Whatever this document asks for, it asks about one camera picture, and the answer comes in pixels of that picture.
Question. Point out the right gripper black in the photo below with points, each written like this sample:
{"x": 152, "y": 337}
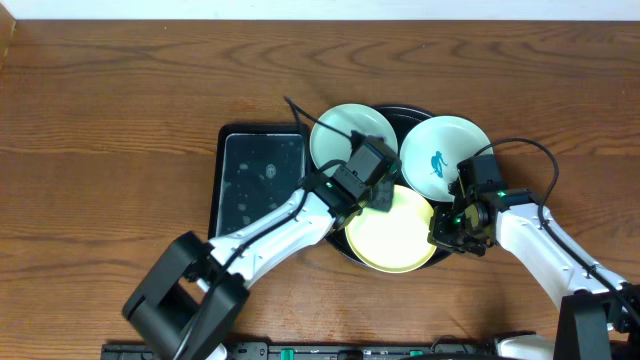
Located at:
{"x": 438, "y": 235}

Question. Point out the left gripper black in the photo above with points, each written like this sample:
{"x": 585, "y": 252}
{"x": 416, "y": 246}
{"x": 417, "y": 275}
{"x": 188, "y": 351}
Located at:
{"x": 382, "y": 198}

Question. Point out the yellow plate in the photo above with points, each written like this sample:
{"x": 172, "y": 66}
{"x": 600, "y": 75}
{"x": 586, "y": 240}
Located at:
{"x": 395, "y": 241}

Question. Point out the round black tray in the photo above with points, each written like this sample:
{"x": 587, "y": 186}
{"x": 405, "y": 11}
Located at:
{"x": 392, "y": 122}

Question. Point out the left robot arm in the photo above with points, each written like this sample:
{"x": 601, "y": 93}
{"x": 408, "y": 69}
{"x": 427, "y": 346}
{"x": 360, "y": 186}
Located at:
{"x": 189, "y": 300}

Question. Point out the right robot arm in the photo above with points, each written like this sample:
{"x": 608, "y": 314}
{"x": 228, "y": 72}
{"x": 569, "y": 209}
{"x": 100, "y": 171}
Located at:
{"x": 598, "y": 309}

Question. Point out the black rectangular water tray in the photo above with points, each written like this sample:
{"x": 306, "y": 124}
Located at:
{"x": 258, "y": 167}

